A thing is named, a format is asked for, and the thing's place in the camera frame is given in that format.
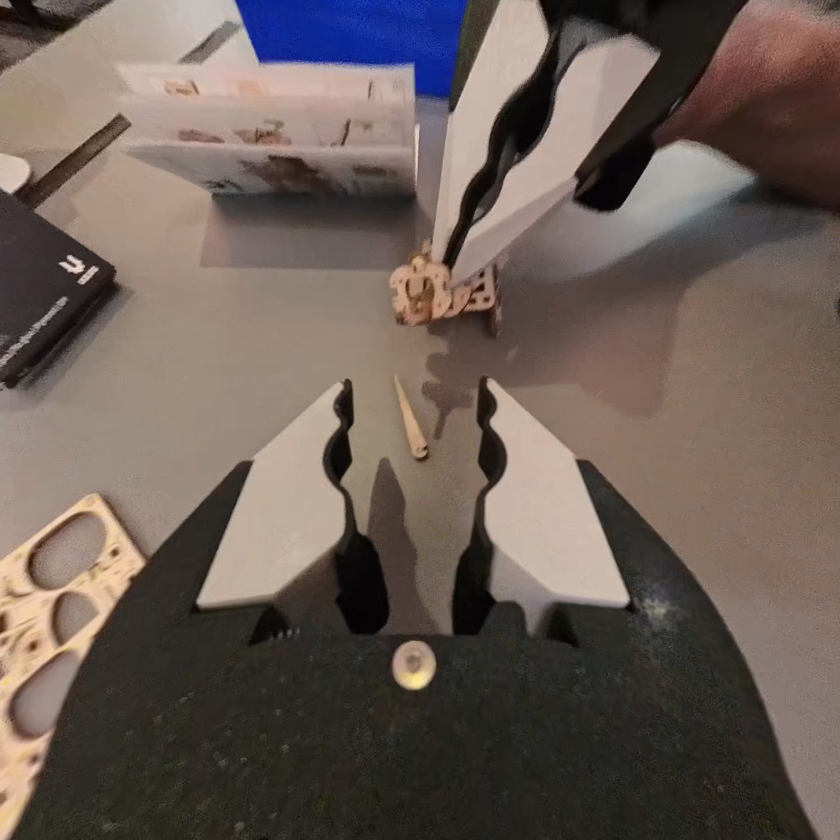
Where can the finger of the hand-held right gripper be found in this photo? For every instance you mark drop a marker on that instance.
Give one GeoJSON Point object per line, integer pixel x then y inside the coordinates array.
{"type": "Point", "coordinates": [485, 98]}
{"type": "Point", "coordinates": [564, 144]}

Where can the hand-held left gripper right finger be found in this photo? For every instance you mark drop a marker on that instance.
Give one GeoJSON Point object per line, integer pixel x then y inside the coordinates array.
{"type": "Point", "coordinates": [551, 531]}

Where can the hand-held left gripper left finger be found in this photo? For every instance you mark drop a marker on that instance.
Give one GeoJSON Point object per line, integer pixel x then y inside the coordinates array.
{"type": "Point", "coordinates": [275, 531]}

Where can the tapered wooden stick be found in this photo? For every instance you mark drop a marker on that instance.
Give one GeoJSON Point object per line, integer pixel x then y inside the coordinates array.
{"type": "Point", "coordinates": [410, 420]}

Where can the small wooden model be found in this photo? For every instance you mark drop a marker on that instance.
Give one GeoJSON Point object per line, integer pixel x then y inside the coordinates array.
{"type": "Point", "coordinates": [420, 295]}

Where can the laser-cut wooden parts sheet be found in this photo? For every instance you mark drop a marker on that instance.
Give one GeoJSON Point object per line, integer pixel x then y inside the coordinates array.
{"type": "Point", "coordinates": [121, 554]}

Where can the person's right hand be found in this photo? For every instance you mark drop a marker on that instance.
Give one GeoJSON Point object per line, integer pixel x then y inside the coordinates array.
{"type": "Point", "coordinates": [774, 98]}

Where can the blue plastic bin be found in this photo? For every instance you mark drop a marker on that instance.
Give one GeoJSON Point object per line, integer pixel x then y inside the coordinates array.
{"type": "Point", "coordinates": [348, 39]}

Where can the illustrated instruction booklet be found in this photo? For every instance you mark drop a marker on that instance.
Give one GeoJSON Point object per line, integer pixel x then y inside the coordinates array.
{"type": "Point", "coordinates": [275, 131]}

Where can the black cardboard box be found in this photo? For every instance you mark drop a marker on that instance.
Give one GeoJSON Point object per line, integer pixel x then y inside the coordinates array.
{"type": "Point", "coordinates": [46, 289]}

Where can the white device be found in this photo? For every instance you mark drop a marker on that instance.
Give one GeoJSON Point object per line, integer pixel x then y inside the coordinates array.
{"type": "Point", "coordinates": [12, 172]}

